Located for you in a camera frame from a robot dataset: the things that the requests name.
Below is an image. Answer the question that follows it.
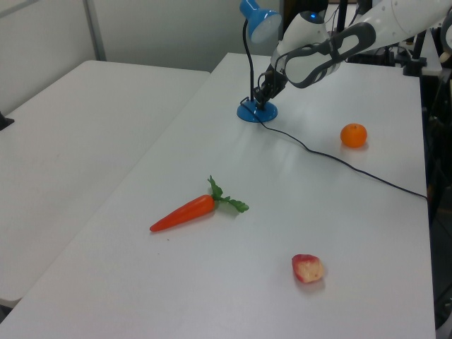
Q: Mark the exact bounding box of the blue desk lamp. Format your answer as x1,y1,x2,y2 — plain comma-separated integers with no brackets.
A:
235,0,283,124

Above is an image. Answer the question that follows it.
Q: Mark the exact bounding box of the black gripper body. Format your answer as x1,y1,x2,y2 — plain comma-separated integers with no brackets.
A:
258,69,287,102

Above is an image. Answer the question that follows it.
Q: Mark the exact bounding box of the black lamp power cable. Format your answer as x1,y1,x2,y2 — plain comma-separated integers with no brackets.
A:
239,97,429,201

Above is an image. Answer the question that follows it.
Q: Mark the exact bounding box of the orange mandarin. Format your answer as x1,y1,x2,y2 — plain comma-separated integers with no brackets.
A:
340,123,368,148

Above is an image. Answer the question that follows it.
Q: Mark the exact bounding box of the bitten red apple piece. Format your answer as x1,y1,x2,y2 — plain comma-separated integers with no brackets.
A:
291,254,325,284

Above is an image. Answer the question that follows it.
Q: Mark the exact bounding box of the black camera stand with clamp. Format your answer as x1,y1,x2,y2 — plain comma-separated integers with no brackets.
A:
403,30,429,77

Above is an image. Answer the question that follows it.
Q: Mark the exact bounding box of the orange toy carrot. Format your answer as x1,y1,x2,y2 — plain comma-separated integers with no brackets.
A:
149,175,250,233

